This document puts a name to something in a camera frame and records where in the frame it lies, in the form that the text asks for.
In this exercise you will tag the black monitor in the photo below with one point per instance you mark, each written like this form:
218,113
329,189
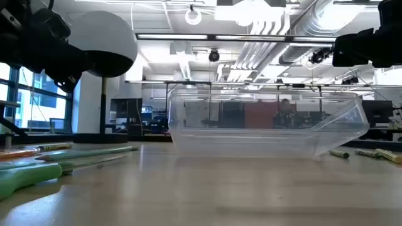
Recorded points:
377,113

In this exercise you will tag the black overhead light bar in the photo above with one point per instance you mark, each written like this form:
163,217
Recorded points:
212,37

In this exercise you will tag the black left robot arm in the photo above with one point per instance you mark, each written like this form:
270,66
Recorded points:
19,47

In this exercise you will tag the teal pencil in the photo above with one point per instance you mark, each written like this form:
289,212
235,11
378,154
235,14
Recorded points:
88,153

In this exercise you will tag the dark green crayon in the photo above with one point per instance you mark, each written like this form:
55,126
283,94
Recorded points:
55,147

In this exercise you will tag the black overhead camera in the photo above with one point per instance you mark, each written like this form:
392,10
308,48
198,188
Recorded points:
214,56

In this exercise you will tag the red partition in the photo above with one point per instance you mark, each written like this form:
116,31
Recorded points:
260,116

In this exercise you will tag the person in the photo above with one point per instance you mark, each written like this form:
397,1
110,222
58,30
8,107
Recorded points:
285,106

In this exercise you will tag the yellow marker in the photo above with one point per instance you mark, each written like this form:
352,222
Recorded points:
389,155

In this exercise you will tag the window frame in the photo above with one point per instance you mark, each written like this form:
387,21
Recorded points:
14,94

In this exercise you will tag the olive green crayon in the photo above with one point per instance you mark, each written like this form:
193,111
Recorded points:
339,153
367,153

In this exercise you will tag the black cabinet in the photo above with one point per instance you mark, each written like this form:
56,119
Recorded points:
125,116

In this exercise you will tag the white globe table lamp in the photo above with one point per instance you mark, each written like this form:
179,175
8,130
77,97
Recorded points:
103,37

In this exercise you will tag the clear plastic supply box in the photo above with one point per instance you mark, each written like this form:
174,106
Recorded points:
251,141

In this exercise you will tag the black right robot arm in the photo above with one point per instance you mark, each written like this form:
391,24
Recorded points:
391,12

